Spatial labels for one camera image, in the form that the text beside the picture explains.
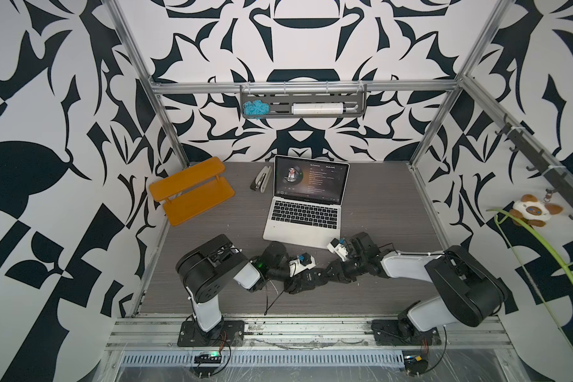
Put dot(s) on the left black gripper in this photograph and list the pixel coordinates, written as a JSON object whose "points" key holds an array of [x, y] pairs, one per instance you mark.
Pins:
{"points": [[294, 286]]}

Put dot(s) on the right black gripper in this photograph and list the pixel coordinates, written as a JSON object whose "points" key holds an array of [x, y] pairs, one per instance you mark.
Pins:
{"points": [[337, 278]]}

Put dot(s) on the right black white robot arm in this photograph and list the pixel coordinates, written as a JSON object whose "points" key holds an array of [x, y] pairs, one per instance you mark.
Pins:
{"points": [[468, 292]]}

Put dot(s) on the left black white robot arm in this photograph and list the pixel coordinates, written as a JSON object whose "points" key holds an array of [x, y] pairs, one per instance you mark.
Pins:
{"points": [[208, 269]]}

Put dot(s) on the silver laptop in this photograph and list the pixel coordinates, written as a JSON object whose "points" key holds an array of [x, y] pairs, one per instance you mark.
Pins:
{"points": [[306, 208]]}

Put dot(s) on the black silver stapler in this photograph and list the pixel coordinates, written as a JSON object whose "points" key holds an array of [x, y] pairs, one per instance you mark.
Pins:
{"points": [[261, 180]]}

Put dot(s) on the right small electronics board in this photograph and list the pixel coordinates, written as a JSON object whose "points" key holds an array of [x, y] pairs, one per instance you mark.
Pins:
{"points": [[415, 365]]}

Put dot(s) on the small electronics board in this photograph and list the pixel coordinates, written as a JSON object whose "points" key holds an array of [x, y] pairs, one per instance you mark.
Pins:
{"points": [[214, 357], [415, 365]]}

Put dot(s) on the left small electronics board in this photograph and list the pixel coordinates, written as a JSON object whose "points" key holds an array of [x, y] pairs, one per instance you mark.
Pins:
{"points": [[214, 357]]}

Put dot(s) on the orange two-tier stand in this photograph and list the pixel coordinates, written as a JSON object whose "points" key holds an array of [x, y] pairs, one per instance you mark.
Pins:
{"points": [[192, 191]]}

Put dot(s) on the white roll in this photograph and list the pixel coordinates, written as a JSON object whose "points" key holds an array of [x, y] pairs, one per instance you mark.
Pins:
{"points": [[310, 109]]}

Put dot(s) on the teal scrubber ball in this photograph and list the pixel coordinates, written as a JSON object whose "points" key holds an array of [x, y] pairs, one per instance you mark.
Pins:
{"points": [[256, 108]]}

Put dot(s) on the brown white plush toy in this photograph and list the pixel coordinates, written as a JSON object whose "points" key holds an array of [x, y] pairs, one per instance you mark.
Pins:
{"points": [[530, 210]]}

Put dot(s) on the green hoop tube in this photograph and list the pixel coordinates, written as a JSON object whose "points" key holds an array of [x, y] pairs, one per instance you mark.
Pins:
{"points": [[546, 267]]}

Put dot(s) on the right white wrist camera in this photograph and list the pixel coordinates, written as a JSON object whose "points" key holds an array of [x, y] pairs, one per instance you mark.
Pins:
{"points": [[339, 248]]}

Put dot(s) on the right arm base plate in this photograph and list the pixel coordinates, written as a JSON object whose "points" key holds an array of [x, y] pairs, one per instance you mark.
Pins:
{"points": [[400, 333]]}

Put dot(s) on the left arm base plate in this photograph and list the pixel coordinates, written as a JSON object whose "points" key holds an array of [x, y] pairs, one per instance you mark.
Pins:
{"points": [[227, 332]]}

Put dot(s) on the grey wall tray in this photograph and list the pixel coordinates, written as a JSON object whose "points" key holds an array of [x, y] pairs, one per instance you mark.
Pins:
{"points": [[281, 97]]}

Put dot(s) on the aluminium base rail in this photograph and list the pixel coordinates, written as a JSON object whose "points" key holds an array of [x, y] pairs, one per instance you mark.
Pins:
{"points": [[161, 332]]}

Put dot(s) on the grey hook rail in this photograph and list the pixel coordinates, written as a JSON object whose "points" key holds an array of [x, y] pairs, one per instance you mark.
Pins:
{"points": [[540, 161]]}

